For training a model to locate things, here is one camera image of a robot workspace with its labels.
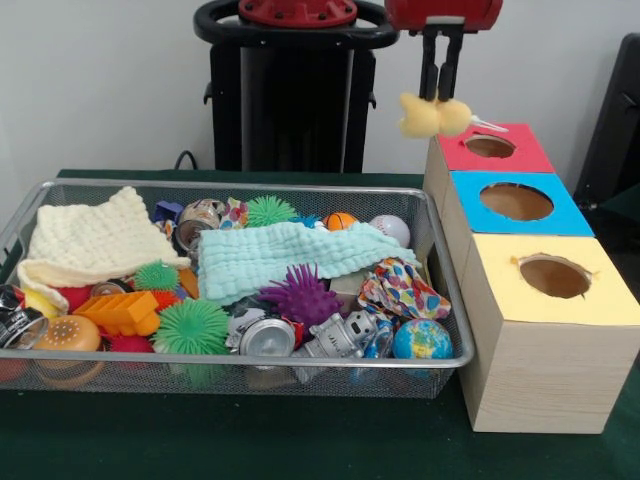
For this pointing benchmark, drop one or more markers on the globe print ball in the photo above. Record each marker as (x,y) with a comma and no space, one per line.
(422,340)

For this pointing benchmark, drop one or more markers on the cream waffle cloth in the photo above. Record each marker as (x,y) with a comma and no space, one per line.
(95,240)

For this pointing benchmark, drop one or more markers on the black and red robot pedestal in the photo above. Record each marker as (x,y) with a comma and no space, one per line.
(300,100)

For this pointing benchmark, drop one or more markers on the silver toy robot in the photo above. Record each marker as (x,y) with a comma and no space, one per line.
(335,337)

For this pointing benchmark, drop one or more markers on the purple spiky ball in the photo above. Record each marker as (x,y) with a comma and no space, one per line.
(305,300)

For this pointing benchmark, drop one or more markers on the orange plastic block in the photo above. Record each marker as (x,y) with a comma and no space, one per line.
(122,310)

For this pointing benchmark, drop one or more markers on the shallow metal mesh bin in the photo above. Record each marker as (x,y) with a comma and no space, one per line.
(300,385)

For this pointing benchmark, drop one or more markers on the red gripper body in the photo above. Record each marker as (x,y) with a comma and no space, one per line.
(410,12)

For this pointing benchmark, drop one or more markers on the black upright panel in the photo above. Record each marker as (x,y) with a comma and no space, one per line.
(615,125)

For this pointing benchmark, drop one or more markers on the toy burger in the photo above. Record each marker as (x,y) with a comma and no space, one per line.
(67,332)

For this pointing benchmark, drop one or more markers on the dark green table cloth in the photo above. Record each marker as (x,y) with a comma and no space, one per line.
(625,200)
(250,440)

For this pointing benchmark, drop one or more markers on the green spiky ball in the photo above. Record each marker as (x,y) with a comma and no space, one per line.
(192,327)

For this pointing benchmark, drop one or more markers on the wooden box with three holes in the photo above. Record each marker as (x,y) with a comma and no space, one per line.
(550,380)

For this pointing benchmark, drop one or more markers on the white baseball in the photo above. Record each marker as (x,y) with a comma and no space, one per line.
(392,227)

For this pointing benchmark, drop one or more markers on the yellow foam animal toy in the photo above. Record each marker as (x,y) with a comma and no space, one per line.
(420,120)

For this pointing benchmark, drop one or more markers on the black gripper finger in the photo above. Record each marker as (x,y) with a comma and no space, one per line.
(429,60)
(451,60)

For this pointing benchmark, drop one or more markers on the colourful heart print cloth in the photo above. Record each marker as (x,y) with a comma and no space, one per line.
(405,290)

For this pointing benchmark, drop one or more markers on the mint green waffle cloth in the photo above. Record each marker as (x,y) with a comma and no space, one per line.
(280,255)

